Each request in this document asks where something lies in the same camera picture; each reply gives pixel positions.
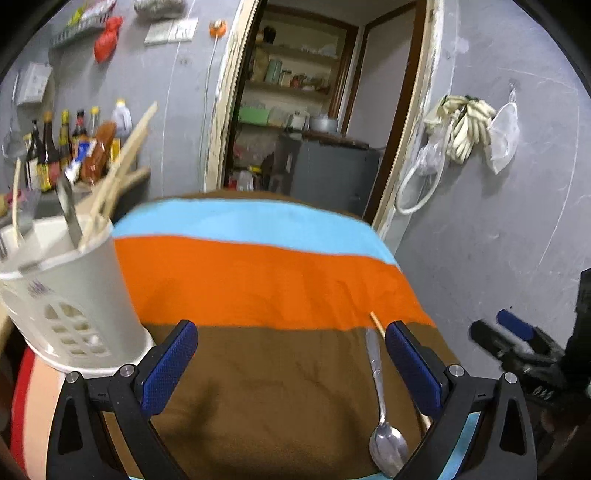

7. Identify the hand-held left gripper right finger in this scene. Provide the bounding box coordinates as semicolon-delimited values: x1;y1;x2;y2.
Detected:
385;320;539;480

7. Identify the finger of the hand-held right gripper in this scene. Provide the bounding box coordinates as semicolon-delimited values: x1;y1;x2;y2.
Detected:
496;309;565;358
468;320;525;367

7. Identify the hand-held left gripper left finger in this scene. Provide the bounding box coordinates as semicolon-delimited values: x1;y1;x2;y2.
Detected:
46;320;199;480

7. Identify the wooden chopstick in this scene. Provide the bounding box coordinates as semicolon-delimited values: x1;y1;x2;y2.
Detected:
78;102;159;253
370;311;433;431
93;166;152;232

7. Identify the small steel spoon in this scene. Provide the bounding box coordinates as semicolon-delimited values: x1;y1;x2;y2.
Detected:
365;327;410;477

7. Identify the white plastic utensil holder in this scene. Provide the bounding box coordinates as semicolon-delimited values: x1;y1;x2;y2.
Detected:
0;216;156;374

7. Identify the steel table knife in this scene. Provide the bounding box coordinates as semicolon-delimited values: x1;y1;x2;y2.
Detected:
56;174;85;250

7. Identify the orange blue brown striped cloth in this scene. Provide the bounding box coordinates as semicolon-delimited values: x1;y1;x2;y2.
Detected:
99;191;483;480

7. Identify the red and peach plastic object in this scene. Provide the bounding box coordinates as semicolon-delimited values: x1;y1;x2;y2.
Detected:
8;345;64;480

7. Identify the clear plastic bag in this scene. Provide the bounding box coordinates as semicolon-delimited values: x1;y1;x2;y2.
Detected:
484;87;521;176

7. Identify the grey metal cabinet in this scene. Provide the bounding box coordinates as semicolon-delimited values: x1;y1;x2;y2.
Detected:
271;131;382;219

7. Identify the dark soy sauce bottle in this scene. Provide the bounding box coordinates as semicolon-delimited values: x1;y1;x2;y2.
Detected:
35;111;64;193

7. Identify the yellow capped sauce bottle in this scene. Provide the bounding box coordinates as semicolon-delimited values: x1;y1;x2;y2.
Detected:
57;109;75;172

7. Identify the small dark bottle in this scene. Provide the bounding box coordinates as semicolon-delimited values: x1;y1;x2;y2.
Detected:
24;119;40;186

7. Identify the metal pot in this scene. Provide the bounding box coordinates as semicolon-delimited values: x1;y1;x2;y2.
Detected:
308;114;341;136

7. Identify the green box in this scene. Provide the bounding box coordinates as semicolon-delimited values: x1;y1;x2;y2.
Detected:
237;106;270;127

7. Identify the wooden shelf unit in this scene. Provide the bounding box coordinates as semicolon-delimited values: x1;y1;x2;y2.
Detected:
228;4;362;141

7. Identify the red plastic bag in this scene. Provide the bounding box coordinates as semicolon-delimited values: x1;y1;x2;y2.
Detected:
93;16;125;64

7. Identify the grey cloth bundle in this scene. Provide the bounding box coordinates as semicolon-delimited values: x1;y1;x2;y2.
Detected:
133;0;186;19

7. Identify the white hose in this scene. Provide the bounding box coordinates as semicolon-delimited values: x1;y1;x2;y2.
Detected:
396;124;452;216

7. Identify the white cable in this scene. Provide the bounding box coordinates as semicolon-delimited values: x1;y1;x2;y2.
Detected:
198;36;221;193

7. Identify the white wall box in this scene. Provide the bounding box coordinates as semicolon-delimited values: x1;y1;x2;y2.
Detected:
16;62;53;105

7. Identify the white wall switch plate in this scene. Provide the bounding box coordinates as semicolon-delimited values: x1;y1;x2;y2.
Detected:
143;18;199;46

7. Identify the grey wire wall basket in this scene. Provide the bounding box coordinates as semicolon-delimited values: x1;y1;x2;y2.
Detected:
48;14;112;49

